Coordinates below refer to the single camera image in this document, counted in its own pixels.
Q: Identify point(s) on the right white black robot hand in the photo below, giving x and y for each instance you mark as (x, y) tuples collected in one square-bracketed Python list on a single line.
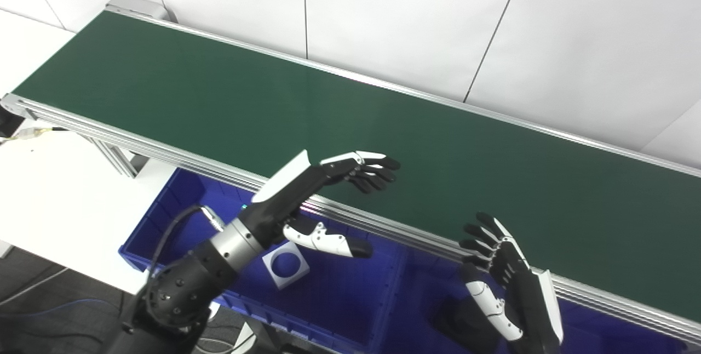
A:
[(520, 288)]

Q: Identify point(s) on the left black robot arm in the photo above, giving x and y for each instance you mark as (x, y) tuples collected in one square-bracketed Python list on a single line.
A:
[(186, 288)]

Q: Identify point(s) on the aluminium conveyor leg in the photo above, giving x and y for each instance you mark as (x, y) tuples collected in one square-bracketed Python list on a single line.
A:
[(115, 156)]

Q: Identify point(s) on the green conveyor belt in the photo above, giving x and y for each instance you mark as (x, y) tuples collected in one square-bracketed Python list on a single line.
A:
[(164, 152), (328, 118)]

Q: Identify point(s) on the blue plastic bin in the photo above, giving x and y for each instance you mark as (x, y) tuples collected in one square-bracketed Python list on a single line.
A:
[(339, 293), (602, 337)]

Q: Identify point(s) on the white square part round hole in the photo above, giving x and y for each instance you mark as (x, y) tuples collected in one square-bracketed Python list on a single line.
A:
[(298, 272)]

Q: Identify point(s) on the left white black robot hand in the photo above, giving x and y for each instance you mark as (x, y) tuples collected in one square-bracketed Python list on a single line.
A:
[(290, 189)]

